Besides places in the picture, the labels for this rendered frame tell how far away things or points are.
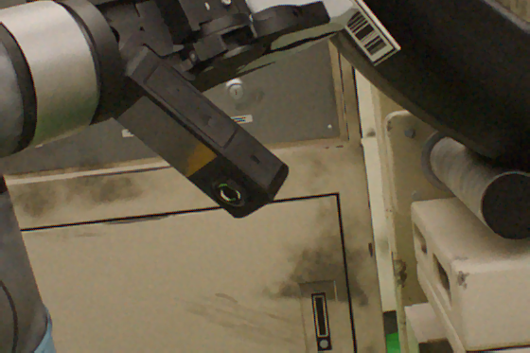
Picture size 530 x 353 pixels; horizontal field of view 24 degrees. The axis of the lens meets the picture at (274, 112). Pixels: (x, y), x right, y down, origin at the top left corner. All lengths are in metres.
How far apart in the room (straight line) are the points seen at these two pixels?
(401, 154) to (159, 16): 0.50
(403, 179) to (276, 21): 0.48
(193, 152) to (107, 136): 0.85
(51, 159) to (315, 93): 0.33
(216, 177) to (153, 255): 0.81
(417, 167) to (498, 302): 0.35
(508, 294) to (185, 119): 0.28
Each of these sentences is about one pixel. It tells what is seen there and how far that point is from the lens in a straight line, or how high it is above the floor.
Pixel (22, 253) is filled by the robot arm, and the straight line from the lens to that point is 0.64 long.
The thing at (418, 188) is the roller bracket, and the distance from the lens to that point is 1.19.
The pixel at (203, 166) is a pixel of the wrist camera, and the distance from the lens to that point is 0.71.
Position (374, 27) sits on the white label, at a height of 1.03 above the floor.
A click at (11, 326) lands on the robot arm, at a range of 0.57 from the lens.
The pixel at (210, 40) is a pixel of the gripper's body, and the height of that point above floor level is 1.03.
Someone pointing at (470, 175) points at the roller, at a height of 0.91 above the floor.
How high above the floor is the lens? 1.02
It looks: 3 degrees down
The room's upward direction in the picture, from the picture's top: 7 degrees counter-clockwise
